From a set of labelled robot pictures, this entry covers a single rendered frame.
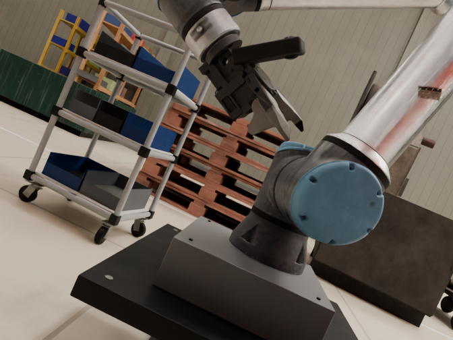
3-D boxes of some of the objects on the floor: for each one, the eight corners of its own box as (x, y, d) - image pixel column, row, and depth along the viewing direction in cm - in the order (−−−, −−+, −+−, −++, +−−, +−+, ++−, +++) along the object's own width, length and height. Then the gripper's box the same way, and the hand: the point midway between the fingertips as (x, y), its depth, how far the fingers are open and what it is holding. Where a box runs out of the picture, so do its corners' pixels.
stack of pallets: (269, 235, 389) (306, 155, 386) (265, 251, 302) (312, 148, 298) (162, 184, 409) (196, 108, 406) (129, 185, 321) (172, 88, 318)
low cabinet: (46, 110, 663) (61, 76, 661) (123, 144, 658) (137, 110, 655) (-19, 92, 498) (0, 47, 495) (81, 138, 492) (101, 92, 490)
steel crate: (393, 293, 377) (428, 219, 374) (434, 338, 260) (485, 233, 257) (303, 249, 397) (336, 179, 394) (304, 274, 280) (350, 175, 277)
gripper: (220, 71, 75) (278, 149, 74) (175, 63, 57) (251, 167, 56) (252, 41, 72) (313, 123, 71) (216, 23, 54) (297, 133, 53)
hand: (300, 133), depth 62 cm, fingers open, 14 cm apart
